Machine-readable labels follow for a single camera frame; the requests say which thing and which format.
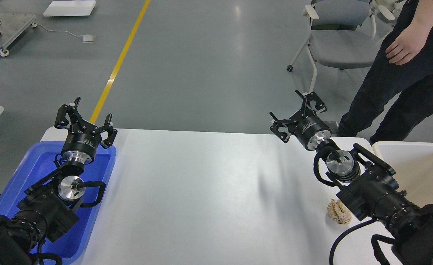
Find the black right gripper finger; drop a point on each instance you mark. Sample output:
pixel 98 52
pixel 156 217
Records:
pixel 311 104
pixel 284 128

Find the person in black clothes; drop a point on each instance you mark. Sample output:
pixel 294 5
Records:
pixel 412 82

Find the grey office chair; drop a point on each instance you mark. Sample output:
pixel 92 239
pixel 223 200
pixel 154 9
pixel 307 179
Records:
pixel 387 10
pixel 340 34

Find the blue plastic bin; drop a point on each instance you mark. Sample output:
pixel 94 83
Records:
pixel 36 164

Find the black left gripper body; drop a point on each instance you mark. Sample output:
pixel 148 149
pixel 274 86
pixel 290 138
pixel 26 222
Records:
pixel 80 145

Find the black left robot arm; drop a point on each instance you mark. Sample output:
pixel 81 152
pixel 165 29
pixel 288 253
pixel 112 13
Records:
pixel 49 209

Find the aluminium frame cart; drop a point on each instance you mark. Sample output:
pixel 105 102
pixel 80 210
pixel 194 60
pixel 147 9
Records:
pixel 12 25

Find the person's bare hand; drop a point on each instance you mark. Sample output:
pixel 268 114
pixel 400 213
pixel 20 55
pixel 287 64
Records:
pixel 408 44

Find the brown paper ball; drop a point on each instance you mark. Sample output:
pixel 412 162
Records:
pixel 337 211

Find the beige plastic bin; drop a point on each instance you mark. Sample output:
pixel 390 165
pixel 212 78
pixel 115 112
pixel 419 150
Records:
pixel 413 165

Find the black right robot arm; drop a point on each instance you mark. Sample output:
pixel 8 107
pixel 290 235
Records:
pixel 366 186

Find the white flat board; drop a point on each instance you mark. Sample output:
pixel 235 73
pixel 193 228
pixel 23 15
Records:
pixel 69 8

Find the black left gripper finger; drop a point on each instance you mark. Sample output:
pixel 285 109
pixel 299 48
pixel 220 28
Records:
pixel 68 115
pixel 110 130

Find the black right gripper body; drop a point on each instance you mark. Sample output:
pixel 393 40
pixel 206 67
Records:
pixel 310 130

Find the white power adapter with cable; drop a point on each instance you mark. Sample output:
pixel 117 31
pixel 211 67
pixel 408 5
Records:
pixel 83 38

